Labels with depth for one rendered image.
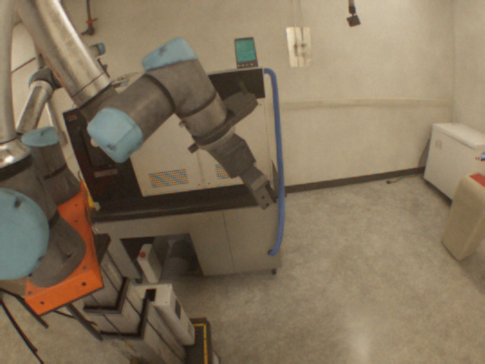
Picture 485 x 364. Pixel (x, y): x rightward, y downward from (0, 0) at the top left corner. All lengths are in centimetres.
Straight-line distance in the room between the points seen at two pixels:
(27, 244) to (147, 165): 118
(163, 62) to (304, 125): 228
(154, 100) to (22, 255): 25
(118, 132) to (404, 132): 311
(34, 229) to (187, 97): 26
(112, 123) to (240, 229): 125
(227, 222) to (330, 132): 165
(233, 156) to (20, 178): 30
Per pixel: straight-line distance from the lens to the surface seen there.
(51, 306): 51
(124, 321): 83
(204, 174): 136
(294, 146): 258
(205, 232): 150
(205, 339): 134
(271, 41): 241
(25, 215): 27
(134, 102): 32
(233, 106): 41
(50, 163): 77
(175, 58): 34
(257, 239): 154
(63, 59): 43
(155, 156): 137
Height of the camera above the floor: 146
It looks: 28 degrees down
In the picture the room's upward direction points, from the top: 8 degrees counter-clockwise
